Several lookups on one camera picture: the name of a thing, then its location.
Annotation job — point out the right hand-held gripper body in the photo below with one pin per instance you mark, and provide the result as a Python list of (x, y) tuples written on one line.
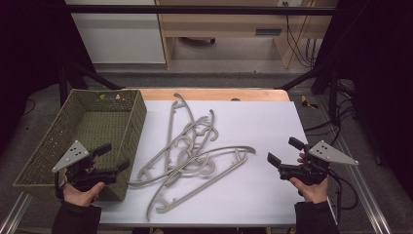
[(328, 154)]

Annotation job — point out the wooden desk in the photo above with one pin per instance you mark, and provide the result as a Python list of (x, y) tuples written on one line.
[(220, 24)]

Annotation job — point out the green woven basket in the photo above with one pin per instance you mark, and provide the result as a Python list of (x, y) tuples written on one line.
[(100, 123)]

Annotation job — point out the white cabinet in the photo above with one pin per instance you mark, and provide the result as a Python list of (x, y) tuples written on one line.
[(120, 35)]

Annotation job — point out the black curtain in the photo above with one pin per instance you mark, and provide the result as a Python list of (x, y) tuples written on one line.
[(29, 48), (380, 65)]

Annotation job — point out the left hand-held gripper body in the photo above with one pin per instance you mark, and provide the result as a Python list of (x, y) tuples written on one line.
[(73, 156)]

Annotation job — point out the white table sheet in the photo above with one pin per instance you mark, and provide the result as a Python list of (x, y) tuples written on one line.
[(259, 123)]

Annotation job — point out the black horizontal bar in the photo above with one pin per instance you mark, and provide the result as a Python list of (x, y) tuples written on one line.
[(195, 9)]

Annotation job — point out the yellow and black tool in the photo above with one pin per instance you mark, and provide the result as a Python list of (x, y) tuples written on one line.
[(305, 102)]

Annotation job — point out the person's left hand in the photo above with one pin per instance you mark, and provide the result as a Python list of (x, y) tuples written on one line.
[(81, 197)]

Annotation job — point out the black metal stand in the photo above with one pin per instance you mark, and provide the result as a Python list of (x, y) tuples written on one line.
[(332, 91), (63, 81)]

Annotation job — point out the person's right hand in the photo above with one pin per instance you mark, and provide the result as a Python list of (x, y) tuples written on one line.
[(313, 193)]

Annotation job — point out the aluminium rail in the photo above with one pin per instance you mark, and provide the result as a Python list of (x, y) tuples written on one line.
[(14, 214), (367, 201)]

